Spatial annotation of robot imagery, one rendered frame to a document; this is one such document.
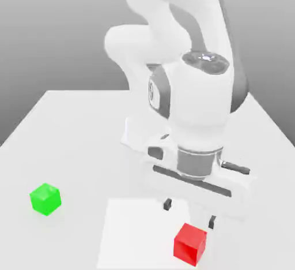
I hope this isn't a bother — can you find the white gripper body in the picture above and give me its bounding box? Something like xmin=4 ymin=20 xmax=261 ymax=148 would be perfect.
xmin=141 ymin=156 xmax=257 ymax=222

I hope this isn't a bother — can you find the small red cube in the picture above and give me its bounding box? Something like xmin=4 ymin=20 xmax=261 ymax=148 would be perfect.
xmin=173 ymin=223 xmax=207 ymax=267

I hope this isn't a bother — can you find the small green cube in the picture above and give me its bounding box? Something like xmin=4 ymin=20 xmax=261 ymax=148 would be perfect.
xmin=29 ymin=182 xmax=62 ymax=217

